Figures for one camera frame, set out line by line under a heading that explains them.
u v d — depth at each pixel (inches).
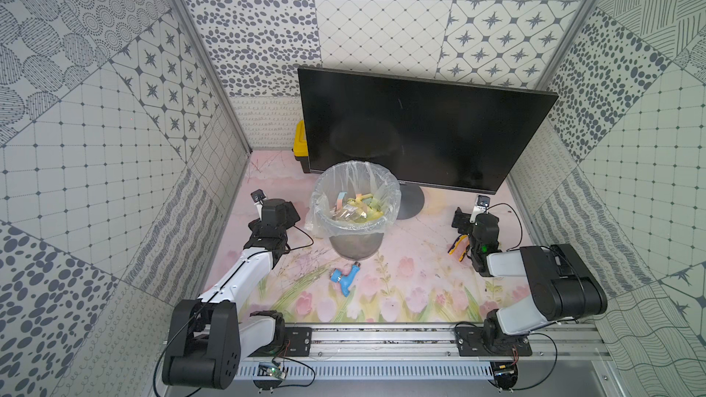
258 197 29.5
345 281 33.0
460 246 36.2
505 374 28.6
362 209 32.7
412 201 41.0
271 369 27.6
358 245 31.3
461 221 33.7
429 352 28.9
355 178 33.1
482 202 31.7
